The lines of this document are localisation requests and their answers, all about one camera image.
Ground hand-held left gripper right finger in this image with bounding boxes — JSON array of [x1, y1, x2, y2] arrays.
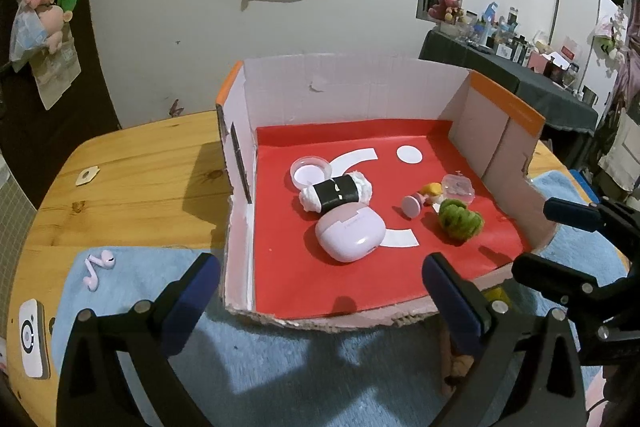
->
[[421, 252, 588, 427]]

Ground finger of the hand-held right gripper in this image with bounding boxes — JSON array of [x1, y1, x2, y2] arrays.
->
[[511, 253, 632, 308], [543, 197, 623, 240]]

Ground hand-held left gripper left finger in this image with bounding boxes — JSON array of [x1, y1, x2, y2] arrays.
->
[[56, 252, 222, 427]]

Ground green plush flower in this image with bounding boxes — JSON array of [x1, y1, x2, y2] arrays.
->
[[437, 199, 485, 242]]

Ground orange cardboard box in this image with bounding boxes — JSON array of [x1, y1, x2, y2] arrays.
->
[[216, 52, 555, 334]]

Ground yellow-haired pink dress figurine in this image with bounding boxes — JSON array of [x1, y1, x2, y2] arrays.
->
[[401, 182, 446, 221]]

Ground pink earbud case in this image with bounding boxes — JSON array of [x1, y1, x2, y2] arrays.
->
[[315, 203, 387, 264]]

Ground clear round lid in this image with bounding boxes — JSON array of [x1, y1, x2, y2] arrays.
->
[[290, 155, 332, 189]]

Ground black-haired blue dress figurine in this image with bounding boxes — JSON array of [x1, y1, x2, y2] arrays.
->
[[442, 351, 475, 396]]

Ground person's pink clothing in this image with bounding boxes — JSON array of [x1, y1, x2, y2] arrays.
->
[[582, 377, 640, 427]]

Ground hanging clothes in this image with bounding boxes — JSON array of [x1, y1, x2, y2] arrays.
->
[[596, 2, 640, 194]]

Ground blue fluffy mat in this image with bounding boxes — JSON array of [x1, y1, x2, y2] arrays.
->
[[65, 169, 632, 427]]

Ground small clear plastic case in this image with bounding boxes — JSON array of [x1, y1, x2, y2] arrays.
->
[[441, 173, 476, 203]]

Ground black-clothed side table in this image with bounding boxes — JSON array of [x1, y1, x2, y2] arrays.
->
[[419, 27, 599, 138]]

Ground black and white sushi toy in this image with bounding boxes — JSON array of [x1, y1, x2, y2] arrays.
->
[[299, 172, 375, 216]]

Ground white rectangular device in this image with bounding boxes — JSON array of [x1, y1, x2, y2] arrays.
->
[[19, 299, 51, 379]]

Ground clutter of small items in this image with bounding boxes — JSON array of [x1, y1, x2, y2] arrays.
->
[[450, 1, 601, 104]]

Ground white wardrobe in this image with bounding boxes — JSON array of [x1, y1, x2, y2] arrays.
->
[[550, 0, 622, 68]]

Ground pink rabbit plush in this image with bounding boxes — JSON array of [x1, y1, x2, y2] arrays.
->
[[428, 0, 464, 22]]

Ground dark wooden door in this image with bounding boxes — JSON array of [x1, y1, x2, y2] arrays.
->
[[0, 0, 122, 158]]

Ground clear plastic bag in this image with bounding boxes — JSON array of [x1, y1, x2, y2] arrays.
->
[[9, 2, 66, 74]]

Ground plush toys hanging left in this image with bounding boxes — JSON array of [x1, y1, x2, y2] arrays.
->
[[19, 0, 77, 54]]

